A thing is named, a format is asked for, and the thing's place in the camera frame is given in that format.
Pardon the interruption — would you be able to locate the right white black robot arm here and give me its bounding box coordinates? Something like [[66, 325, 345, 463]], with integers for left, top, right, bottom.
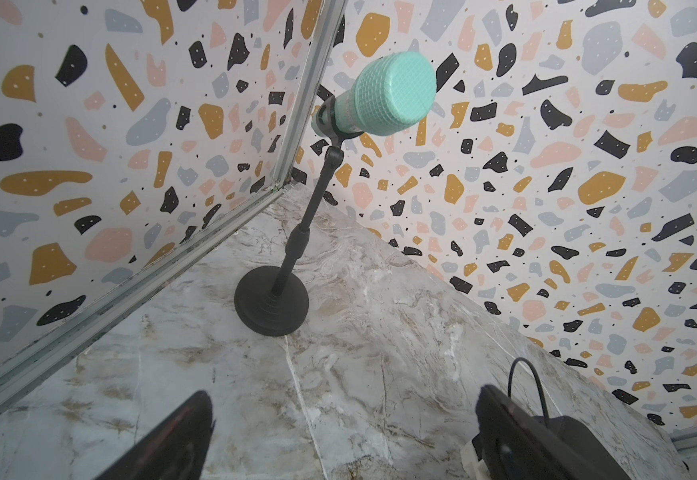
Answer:
[[460, 357, 628, 480]]

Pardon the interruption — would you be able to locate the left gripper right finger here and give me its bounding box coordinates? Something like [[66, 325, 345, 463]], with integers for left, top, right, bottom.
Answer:
[[475, 385, 569, 479]]

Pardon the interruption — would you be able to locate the mint green microphone on stand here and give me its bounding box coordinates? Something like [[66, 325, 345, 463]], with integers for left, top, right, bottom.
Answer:
[[234, 51, 437, 337]]

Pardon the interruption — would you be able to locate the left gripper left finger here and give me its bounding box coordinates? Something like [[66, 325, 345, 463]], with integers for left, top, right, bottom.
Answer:
[[98, 390, 214, 480]]

